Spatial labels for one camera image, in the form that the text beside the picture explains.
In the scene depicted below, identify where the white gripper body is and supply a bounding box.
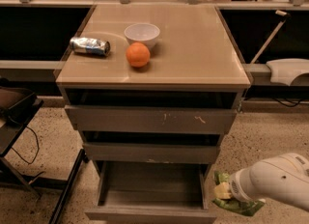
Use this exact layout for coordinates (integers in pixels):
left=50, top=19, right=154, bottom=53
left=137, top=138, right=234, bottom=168
left=229, top=169, right=252, bottom=202

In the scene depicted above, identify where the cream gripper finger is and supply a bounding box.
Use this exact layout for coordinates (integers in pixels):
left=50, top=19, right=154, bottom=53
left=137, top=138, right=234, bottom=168
left=214, top=182, right=233, bottom=200

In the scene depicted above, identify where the green jalapeno chip bag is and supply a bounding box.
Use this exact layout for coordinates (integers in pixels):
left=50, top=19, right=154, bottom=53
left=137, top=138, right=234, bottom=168
left=212, top=171, right=266, bottom=216

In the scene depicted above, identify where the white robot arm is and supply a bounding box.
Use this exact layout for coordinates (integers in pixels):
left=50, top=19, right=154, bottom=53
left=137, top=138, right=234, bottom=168
left=212, top=153, right=309, bottom=216

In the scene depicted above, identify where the bottom grey drawer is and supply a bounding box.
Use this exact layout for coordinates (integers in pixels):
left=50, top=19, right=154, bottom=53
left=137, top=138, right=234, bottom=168
left=85, top=161, right=216, bottom=224

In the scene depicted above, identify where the grey drawer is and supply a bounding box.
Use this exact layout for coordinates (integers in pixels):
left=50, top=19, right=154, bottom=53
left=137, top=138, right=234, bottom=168
left=85, top=161, right=216, bottom=224
left=65, top=105, right=236, bottom=134
left=83, top=142, right=219, bottom=164

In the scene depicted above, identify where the grey drawer cabinet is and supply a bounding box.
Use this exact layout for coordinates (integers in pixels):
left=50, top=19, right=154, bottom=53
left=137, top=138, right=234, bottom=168
left=55, top=3, right=252, bottom=224

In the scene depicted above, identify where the middle grey drawer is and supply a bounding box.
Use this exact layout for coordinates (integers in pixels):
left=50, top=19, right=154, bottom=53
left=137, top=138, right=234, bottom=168
left=83, top=142, right=219, bottom=164

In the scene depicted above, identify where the top grey drawer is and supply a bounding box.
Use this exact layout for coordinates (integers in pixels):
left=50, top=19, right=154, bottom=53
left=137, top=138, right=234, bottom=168
left=65, top=105, right=236, bottom=134

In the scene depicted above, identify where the white curved base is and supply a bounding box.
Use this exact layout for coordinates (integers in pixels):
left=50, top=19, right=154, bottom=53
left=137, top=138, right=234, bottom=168
left=267, top=58, right=309, bottom=86

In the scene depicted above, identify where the orange fruit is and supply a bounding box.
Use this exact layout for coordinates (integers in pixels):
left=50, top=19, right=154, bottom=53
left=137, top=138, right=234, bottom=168
left=126, top=42, right=151, bottom=68

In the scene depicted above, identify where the white bowl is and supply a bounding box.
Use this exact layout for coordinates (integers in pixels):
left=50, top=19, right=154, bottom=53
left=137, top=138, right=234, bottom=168
left=124, top=23, right=160, bottom=49

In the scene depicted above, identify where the white stick tool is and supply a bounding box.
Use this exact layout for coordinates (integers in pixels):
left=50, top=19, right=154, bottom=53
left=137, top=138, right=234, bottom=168
left=250, top=10, right=291, bottom=64

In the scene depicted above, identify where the crushed silver soda can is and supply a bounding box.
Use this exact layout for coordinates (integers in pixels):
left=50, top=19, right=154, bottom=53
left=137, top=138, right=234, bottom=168
left=70, top=37, right=110, bottom=57

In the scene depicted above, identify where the black side cart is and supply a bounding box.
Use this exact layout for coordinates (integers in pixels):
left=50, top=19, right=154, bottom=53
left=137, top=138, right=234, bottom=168
left=0, top=77, right=89, bottom=224

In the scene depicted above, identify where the black cable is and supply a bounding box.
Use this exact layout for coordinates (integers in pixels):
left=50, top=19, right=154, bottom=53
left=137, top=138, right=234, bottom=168
left=7, top=115, right=41, bottom=166

